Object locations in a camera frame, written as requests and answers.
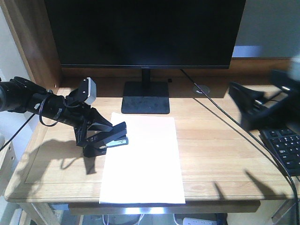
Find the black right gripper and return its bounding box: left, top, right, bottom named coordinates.
left=229, top=70, right=300, bottom=130

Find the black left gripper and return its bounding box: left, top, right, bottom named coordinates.
left=59, top=90, right=113, bottom=147

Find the black stapler with orange tab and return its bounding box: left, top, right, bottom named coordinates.
left=83, top=122, right=128, bottom=158

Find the white paper sheet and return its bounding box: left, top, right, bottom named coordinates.
left=99, top=112, right=186, bottom=204

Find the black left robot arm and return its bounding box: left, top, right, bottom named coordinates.
left=0, top=76, right=113, bottom=148

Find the wooden desk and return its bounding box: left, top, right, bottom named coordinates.
left=0, top=0, right=293, bottom=213

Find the black keyboard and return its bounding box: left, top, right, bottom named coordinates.
left=259, top=127, right=300, bottom=176

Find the black computer monitor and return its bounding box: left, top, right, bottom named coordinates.
left=45, top=0, right=246, bottom=114

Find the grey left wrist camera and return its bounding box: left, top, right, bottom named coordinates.
left=77, top=77, right=97, bottom=105

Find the black monitor cable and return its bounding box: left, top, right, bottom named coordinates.
left=180, top=68, right=300, bottom=211

